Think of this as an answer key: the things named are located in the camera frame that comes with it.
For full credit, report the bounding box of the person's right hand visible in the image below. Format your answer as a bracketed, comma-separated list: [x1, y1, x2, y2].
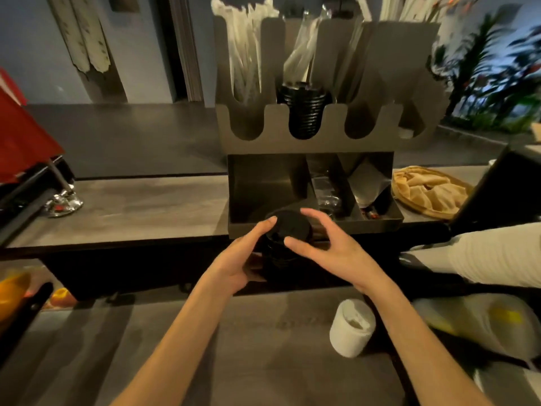
[283, 208, 396, 294]

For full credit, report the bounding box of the person's left hand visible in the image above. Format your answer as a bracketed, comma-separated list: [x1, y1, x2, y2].
[201, 216, 279, 297]

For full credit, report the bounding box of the stack of white lids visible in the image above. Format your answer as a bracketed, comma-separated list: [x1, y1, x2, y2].
[329, 298, 378, 359]

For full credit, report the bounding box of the black cup lid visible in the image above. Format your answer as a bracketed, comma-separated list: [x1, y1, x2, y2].
[277, 81, 334, 141]
[261, 209, 314, 285]

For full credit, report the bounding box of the dark metal organizer box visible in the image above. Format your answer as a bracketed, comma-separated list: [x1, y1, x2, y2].
[211, 8, 450, 241]

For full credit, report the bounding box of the person's right forearm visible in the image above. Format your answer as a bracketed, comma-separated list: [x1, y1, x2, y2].
[365, 279, 493, 406]

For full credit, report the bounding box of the person's left forearm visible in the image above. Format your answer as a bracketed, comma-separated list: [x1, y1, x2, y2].
[110, 279, 233, 406]

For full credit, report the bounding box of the white paper cup stack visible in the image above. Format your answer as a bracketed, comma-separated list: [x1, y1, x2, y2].
[398, 222, 541, 289]

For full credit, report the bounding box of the translucent yellow print cup stack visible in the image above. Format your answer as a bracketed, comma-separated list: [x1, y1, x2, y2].
[413, 293, 541, 365]

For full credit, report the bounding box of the green sleeved white cup stack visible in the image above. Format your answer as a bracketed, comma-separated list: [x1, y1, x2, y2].
[473, 367, 541, 406]

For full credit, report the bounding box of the clear plastic bag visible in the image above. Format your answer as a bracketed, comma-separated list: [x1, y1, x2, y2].
[309, 157, 344, 219]

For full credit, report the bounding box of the grey foil pouch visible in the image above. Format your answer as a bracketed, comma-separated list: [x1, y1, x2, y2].
[345, 157, 393, 209]

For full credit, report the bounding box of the tan crumpled paper bundle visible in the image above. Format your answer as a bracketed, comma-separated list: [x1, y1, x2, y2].
[391, 165, 475, 221]

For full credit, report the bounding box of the black box counter device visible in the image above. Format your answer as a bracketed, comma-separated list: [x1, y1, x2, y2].
[449, 144, 541, 234]

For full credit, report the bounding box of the bundle of white wrapped straws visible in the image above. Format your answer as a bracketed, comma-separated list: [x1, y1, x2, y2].
[210, 0, 281, 105]

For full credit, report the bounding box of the bundle of clear wrapped straws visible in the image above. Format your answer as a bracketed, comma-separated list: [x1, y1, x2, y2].
[282, 5, 334, 86]

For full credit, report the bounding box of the pile of oranges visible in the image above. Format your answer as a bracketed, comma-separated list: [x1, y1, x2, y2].
[0, 269, 31, 323]

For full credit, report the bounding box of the beige doorway curtain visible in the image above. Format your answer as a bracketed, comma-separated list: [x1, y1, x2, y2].
[168, 0, 205, 103]

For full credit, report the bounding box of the green indoor plant bed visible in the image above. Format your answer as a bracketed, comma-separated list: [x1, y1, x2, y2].
[431, 12, 541, 135]

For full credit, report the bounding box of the red flag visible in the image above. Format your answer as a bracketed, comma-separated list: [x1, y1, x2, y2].
[0, 67, 65, 186]

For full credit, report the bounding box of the bundle of thick paper straws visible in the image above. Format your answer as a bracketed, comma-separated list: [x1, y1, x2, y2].
[354, 0, 444, 25]

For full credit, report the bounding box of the cream floral door curtain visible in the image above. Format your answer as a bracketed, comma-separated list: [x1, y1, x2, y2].
[45, 0, 112, 76]

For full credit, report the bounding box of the small brown wall picture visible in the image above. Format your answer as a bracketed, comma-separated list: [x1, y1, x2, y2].
[108, 0, 141, 14]

